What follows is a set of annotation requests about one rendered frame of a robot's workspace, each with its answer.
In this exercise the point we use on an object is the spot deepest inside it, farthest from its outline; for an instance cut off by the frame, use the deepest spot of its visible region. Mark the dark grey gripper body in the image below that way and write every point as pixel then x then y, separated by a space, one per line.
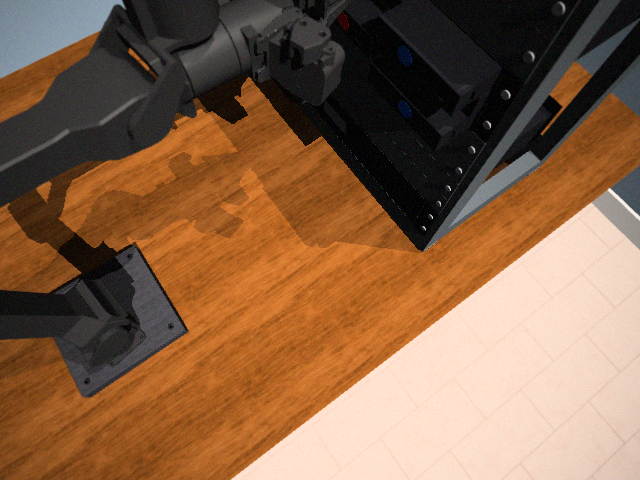
pixel 244 19

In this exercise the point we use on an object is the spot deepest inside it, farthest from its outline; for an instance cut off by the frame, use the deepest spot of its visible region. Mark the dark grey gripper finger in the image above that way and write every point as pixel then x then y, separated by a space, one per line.
pixel 334 10
pixel 321 7

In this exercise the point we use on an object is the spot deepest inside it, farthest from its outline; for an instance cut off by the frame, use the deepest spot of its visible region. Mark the black metal rack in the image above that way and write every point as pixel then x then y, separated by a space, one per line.
pixel 390 118

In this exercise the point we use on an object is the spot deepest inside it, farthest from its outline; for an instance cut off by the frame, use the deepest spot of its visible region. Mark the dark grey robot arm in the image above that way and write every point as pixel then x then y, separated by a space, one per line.
pixel 100 107

